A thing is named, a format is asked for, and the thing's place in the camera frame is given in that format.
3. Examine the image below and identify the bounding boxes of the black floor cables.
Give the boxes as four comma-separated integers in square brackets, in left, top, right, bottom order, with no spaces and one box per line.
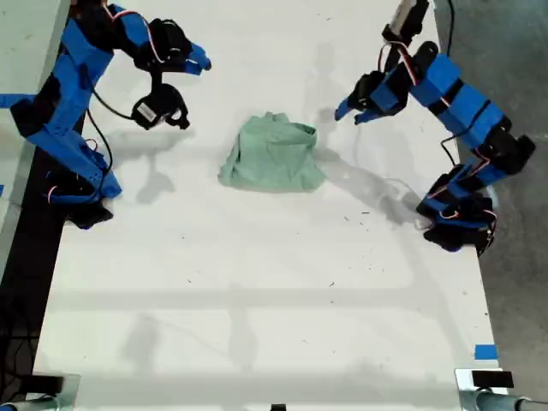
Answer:
[0,299,42,402]

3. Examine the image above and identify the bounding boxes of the long blue tape strip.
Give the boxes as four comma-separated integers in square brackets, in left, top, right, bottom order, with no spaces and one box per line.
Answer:
[0,92,35,110]

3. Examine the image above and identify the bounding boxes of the small black box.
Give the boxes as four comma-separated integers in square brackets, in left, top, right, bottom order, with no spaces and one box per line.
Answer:
[471,370,515,390]
[19,374,65,394]

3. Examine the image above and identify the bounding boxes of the metal table bracket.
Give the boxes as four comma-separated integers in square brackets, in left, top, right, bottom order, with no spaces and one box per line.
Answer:
[25,372,81,411]
[454,367,509,411]

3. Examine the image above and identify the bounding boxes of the grey pipe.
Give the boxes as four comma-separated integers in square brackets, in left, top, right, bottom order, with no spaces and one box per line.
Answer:
[474,391,548,411]
[0,397,57,411]

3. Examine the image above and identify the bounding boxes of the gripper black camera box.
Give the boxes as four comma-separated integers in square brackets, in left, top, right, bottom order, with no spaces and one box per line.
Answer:
[131,83,191,131]
[382,0,431,44]

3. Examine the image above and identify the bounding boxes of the gripper camera cable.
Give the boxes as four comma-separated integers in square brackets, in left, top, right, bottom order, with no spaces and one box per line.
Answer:
[83,83,136,176]
[445,0,456,57]

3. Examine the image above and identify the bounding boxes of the pale green T-shirt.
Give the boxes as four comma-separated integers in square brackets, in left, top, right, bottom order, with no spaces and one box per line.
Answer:
[217,111,329,194]

